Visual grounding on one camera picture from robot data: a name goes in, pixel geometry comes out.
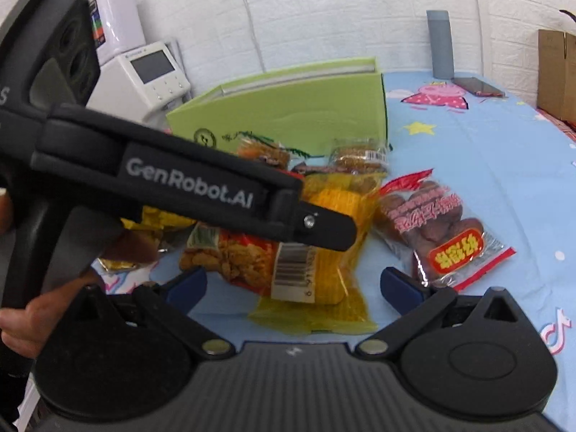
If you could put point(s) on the clear sesame cake packet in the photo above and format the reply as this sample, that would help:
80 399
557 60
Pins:
357 159

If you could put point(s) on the yellow foil snack packet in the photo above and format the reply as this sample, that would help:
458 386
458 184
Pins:
155 218

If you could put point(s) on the orange fried snack packet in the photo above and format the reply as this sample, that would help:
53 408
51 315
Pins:
234 256

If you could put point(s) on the black smartphone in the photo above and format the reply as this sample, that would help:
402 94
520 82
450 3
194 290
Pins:
479 86

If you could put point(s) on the white appliance with screen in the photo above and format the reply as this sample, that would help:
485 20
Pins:
121 85

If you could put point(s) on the green-wrapped cake packet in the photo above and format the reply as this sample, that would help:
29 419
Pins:
265 155

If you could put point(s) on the white cylindrical appliance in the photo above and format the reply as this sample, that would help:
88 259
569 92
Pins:
121 13

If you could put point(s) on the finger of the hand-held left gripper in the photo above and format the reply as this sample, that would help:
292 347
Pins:
324 229

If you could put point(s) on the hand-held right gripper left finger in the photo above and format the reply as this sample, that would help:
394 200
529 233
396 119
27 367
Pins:
191 281

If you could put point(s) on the brown cardboard box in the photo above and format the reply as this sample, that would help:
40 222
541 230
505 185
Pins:
558 76

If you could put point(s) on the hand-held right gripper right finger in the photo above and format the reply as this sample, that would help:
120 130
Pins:
398 288

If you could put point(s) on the person's left hand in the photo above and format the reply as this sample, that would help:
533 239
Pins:
130 248

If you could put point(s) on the clear red sausage packet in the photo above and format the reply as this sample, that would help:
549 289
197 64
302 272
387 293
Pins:
432 220

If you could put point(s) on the green cardboard box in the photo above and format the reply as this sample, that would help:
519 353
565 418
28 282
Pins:
292 108

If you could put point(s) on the yellow corn packet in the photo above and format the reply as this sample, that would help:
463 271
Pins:
330 279

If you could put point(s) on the blue cartoon tablecloth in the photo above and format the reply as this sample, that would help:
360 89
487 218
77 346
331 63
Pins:
495 166

